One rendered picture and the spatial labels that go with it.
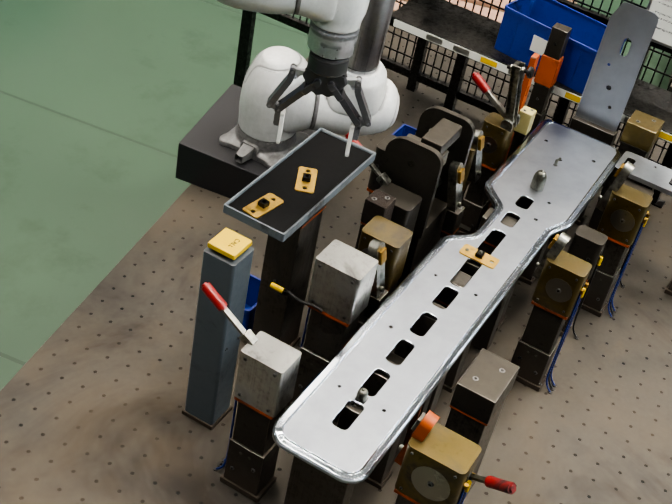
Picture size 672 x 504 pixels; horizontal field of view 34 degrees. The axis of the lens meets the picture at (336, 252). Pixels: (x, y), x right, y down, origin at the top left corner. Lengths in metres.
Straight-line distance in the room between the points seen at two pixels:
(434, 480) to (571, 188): 1.04
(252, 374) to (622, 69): 1.38
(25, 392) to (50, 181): 1.82
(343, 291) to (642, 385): 0.89
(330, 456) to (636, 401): 0.97
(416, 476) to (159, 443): 0.60
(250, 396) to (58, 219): 2.01
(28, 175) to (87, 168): 0.21
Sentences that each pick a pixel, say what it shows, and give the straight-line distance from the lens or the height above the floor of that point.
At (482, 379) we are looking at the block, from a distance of 2.09.
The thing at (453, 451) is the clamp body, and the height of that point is 1.06.
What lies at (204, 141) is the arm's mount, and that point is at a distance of 2.93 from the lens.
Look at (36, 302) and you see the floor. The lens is 3.62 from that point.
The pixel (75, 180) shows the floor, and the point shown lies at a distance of 4.13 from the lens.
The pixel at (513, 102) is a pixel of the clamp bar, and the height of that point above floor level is 1.12.
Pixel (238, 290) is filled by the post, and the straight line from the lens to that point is 2.10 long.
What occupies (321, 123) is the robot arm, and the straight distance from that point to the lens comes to 2.83.
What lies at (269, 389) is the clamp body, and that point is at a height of 1.01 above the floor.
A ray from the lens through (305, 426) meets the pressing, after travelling 1.97.
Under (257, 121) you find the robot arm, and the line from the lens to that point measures 2.83.
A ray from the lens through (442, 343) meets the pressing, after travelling 2.18.
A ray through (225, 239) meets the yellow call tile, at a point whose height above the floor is 1.16.
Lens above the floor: 2.45
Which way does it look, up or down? 38 degrees down
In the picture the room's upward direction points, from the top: 12 degrees clockwise
